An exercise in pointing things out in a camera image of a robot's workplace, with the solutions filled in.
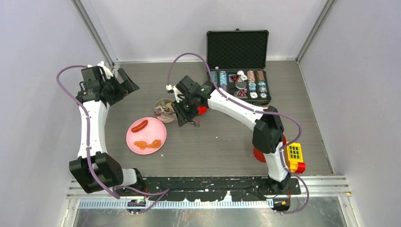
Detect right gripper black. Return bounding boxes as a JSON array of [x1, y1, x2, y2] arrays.
[[171, 96, 200, 126]]

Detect metal serving tongs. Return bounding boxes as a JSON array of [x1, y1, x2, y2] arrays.
[[153, 107, 200, 127]]

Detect red plastic cup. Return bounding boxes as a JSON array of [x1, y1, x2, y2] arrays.
[[253, 135, 287, 163]]

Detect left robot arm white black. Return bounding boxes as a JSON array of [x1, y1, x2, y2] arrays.
[[69, 62, 145, 196]]

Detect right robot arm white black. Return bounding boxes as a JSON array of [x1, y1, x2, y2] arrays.
[[166, 76, 290, 194]]

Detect round steel lunch box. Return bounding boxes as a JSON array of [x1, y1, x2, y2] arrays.
[[154, 98, 175, 123]]

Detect red lid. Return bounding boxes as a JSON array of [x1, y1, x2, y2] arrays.
[[197, 106, 208, 115]]

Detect pink plate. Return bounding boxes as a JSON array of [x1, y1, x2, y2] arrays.
[[126, 117, 167, 155]]

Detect fried chicken drumstick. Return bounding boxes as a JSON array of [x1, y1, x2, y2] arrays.
[[147, 140, 162, 149]]

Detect red sausage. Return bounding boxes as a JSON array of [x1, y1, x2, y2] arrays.
[[131, 120, 148, 133]]

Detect fried chicken nugget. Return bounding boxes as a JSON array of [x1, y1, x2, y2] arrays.
[[133, 141, 148, 150]]

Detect black poker chip case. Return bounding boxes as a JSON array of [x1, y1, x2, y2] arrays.
[[206, 29, 271, 105]]

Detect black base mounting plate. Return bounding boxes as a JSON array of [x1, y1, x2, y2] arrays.
[[115, 176, 301, 203]]

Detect yellow red toy block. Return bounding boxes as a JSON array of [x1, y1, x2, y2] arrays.
[[284, 142, 306, 174]]

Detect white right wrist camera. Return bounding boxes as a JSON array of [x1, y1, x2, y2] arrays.
[[166, 85, 185, 103]]

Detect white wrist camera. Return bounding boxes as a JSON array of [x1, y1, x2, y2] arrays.
[[81, 61, 113, 82], [166, 85, 185, 103]]

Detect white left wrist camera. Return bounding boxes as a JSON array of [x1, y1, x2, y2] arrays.
[[81, 61, 113, 82]]

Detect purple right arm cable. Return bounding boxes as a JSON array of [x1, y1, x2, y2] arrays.
[[166, 52, 311, 216]]

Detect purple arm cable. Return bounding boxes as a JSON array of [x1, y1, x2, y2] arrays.
[[56, 65, 171, 215], [166, 52, 311, 216]]

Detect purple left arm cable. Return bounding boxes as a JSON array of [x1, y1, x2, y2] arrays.
[[56, 65, 171, 215]]

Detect toothed aluminium rail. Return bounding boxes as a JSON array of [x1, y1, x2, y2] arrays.
[[78, 198, 274, 210]]

